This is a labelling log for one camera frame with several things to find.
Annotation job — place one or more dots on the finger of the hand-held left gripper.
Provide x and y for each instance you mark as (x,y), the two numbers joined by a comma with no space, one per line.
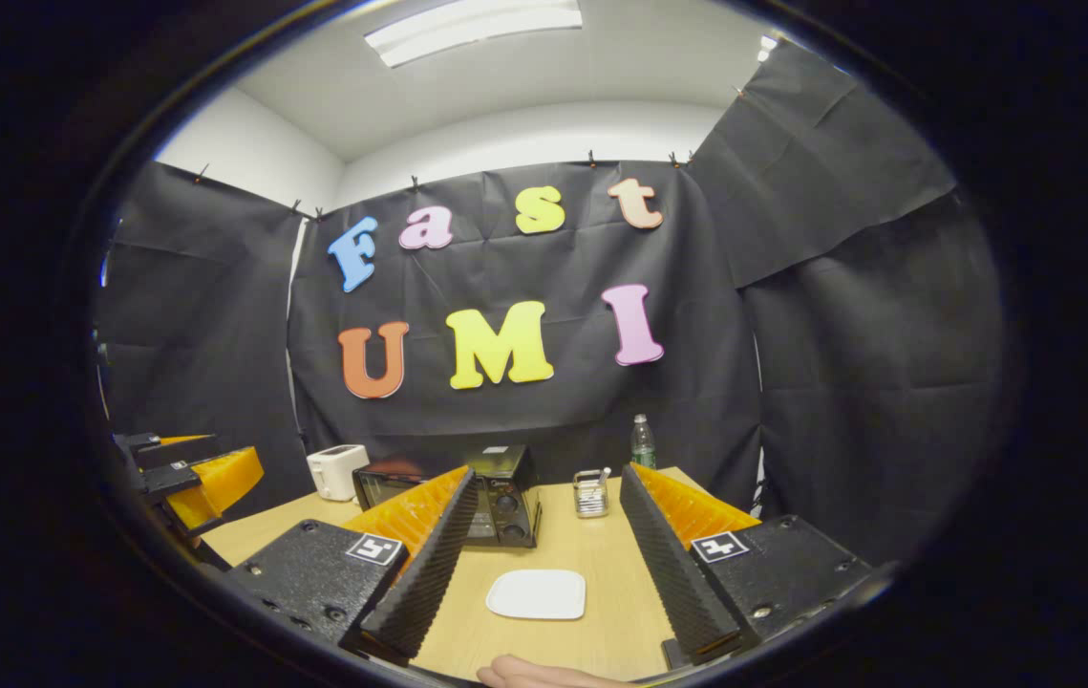
(219,478)
(171,447)

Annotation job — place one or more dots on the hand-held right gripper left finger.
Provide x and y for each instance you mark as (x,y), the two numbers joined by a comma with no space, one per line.
(429,573)

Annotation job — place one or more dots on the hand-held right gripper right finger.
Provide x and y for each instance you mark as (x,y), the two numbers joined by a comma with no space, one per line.
(672,564)

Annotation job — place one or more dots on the black electric oven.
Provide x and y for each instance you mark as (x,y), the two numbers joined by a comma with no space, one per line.
(505,497)

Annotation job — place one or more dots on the white square plate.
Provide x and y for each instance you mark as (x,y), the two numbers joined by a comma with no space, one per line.
(536,594)

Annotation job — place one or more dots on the white toaster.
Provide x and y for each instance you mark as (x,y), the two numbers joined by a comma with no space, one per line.
(335,473)

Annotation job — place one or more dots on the clear plastic water bottle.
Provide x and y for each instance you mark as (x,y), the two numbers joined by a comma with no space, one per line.
(643,449)

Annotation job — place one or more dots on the black backdrop cloth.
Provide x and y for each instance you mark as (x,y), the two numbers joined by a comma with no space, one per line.
(840,401)

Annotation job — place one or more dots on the long ceiling light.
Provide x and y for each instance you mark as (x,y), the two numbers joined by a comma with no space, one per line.
(467,29)

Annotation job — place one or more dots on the small ceiling light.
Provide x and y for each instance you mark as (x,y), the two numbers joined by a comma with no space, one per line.
(768,46)

